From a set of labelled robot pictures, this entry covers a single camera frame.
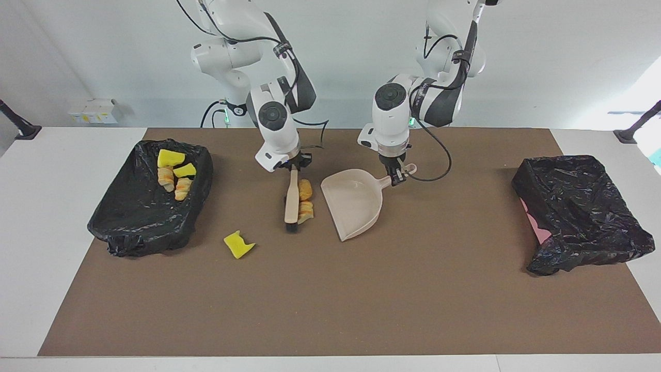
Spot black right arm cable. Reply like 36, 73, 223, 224
176, 0, 331, 150

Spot beige plastic dustpan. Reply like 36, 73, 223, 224
321, 164, 418, 242

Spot beige brush black bristles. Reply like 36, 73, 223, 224
284, 168, 301, 233

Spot black right base cable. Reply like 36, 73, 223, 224
200, 100, 228, 129

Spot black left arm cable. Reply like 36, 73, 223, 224
408, 21, 453, 182

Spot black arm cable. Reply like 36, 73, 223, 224
176, 0, 331, 150
408, 21, 453, 182

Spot white wall outlet box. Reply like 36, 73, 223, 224
68, 99, 119, 125

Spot black plastic trash bag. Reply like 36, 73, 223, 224
511, 155, 655, 276
87, 138, 214, 258

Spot brown table mat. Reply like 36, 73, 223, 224
38, 128, 661, 357

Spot pink plastic bin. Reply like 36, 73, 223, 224
519, 199, 553, 246

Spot black clamp stand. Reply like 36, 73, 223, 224
0, 99, 42, 141
613, 100, 661, 144

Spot yellow sponge wedge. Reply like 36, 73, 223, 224
157, 149, 186, 168

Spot notched yellow sponge piece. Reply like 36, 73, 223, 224
223, 230, 257, 259

